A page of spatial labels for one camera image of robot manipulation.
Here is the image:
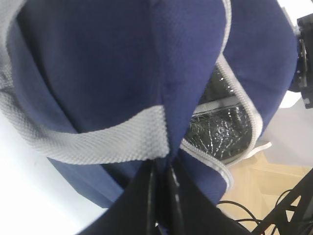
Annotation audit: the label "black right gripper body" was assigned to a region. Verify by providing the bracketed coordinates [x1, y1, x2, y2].
[289, 14, 313, 109]

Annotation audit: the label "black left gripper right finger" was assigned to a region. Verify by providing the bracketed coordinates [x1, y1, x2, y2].
[168, 150, 250, 235]

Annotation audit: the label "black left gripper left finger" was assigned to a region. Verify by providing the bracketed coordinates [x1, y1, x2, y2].
[79, 160, 168, 235]

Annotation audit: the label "navy blue lunch bag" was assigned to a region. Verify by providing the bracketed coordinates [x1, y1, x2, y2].
[0, 0, 297, 208]

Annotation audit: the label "black cables under table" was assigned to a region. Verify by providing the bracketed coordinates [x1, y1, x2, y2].
[217, 171, 313, 235]

